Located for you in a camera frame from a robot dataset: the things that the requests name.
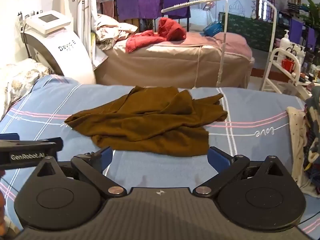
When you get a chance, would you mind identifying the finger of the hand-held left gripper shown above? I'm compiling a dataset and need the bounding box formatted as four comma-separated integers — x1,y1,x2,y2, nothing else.
0,133,20,141
0,137,64,151

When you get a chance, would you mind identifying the white hanging garment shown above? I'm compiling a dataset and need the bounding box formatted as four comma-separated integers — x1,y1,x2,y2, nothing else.
75,0,101,34

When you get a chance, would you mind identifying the red blanket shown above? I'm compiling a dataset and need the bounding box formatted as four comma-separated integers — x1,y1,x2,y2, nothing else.
125,17,187,53

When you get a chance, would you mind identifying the white pump bottle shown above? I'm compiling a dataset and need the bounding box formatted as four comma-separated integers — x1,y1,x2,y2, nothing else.
279,29,293,51

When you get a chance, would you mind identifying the white beauty machine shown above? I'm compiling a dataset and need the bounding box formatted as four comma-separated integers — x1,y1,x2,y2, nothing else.
17,10,97,84

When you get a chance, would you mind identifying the red box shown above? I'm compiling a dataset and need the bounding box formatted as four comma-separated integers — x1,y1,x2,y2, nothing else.
282,59,296,74

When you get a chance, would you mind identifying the blue bag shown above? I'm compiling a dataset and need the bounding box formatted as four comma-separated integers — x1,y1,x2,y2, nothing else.
202,21,223,37

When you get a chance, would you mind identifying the pink bed cover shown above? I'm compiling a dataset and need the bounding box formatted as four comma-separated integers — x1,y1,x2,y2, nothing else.
180,31,253,58

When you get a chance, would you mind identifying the white dotted cloth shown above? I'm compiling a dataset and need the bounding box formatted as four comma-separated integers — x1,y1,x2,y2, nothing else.
286,106,320,197

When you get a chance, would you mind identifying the floral quilt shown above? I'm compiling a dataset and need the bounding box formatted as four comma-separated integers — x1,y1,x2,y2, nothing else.
0,59,52,120

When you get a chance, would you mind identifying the blue plaid bedsheet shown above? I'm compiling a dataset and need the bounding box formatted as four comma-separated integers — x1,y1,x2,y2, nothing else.
0,74,317,236

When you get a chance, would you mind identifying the brown garment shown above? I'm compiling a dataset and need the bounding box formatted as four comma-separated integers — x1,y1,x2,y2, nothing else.
64,86,228,155

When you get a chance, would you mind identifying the dark patterned cloth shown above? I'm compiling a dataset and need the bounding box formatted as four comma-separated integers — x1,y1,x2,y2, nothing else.
303,86,320,188

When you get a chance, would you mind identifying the green printed cloth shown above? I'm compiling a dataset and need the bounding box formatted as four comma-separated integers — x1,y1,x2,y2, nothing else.
222,13,274,52

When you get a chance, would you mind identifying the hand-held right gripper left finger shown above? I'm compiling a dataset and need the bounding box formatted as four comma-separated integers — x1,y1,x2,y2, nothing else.
32,146,127,197

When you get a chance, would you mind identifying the white trolley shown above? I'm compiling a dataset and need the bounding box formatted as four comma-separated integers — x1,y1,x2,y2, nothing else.
261,47,320,101

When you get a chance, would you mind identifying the crumpled beige quilt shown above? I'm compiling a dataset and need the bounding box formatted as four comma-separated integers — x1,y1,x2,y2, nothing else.
95,14,139,51

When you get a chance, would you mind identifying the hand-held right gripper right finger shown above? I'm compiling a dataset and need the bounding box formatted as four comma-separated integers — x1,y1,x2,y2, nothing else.
192,146,288,197

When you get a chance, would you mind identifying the purple towel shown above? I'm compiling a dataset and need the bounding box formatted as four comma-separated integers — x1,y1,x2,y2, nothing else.
117,0,139,21
162,0,190,18
138,0,163,19
290,19,304,43

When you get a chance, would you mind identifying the group of cosmetic bottles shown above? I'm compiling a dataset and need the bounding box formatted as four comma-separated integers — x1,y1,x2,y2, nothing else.
297,44,320,82

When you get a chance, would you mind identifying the white arched lamp stand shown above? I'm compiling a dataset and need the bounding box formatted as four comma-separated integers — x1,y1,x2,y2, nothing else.
161,0,278,88

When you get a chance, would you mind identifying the green potted plant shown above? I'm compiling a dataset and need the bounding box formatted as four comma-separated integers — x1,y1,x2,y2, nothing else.
299,0,320,31

